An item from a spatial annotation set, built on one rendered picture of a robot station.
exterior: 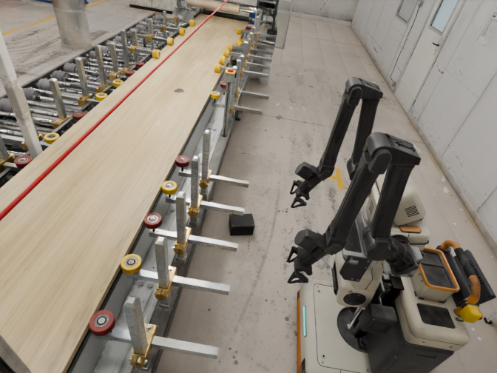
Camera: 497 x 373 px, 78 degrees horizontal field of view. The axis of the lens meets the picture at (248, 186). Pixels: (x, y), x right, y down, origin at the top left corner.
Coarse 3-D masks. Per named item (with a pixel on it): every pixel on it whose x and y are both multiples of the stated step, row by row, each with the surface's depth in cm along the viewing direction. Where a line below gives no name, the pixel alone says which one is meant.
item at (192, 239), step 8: (152, 232) 150; (160, 232) 150; (168, 232) 151; (176, 232) 152; (192, 240) 150; (200, 240) 150; (208, 240) 151; (216, 240) 152; (224, 248) 151; (232, 248) 150
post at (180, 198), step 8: (184, 192) 129; (176, 200) 128; (184, 200) 129; (176, 208) 131; (184, 208) 132; (176, 216) 134; (184, 216) 135; (176, 224) 138; (184, 224) 138; (184, 232) 142; (184, 240) 145; (184, 256) 153
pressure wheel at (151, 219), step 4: (152, 212) 148; (148, 216) 146; (152, 216) 147; (156, 216) 147; (160, 216) 147; (144, 220) 144; (148, 220) 144; (152, 220) 145; (156, 220) 145; (160, 220) 145; (144, 224) 145; (148, 224) 143; (152, 224) 143; (156, 224) 143; (160, 224) 147; (148, 228) 144; (152, 228) 144; (156, 228) 145
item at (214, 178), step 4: (180, 172) 188; (184, 172) 188; (188, 172) 189; (200, 172) 191; (184, 176) 190; (188, 176) 190; (200, 176) 189; (212, 176) 189; (216, 176) 190; (220, 176) 190; (212, 180) 190; (216, 180) 189; (220, 180) 189; (224, 180) 188; (228, 180) 189; (232, 180) 189; (236, 180) 190; (240, 180) 190; (232, 184) 190; (236, 184) 190; (240, 184) 189; (244, 184) 189
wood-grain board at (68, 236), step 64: (192, 64) 307; (128, 128) 203; (192, 128) 216; (0, 192) 146; (64, 192) 151; (128, 192) 157; (0, 256) 121; (64, 256) 125; (0, 320) 103; (64, 320) 106
